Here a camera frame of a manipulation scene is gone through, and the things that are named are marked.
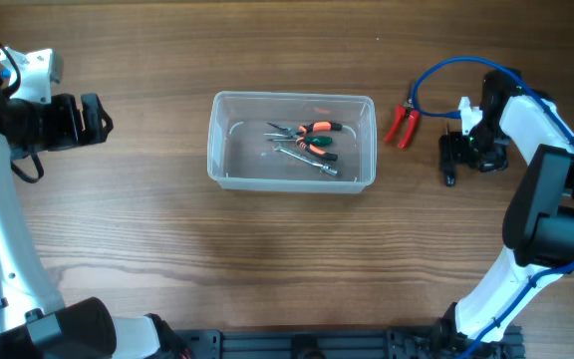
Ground black red screwdriver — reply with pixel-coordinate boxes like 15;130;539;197
441;124;456;186

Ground red handled snips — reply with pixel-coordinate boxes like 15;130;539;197
383;80;421;150

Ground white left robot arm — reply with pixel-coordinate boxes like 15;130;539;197
0;42;192;358

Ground orange black needle-nose pliers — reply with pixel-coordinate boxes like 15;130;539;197
267;122;343;162

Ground clear plastic container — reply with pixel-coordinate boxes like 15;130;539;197
207;91;378;193

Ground silver socket wrench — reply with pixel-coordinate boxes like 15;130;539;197
273;145;338;177

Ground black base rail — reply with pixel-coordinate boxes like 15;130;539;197
174;326;525;359

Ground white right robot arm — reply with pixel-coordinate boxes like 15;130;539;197
430;69;574;356

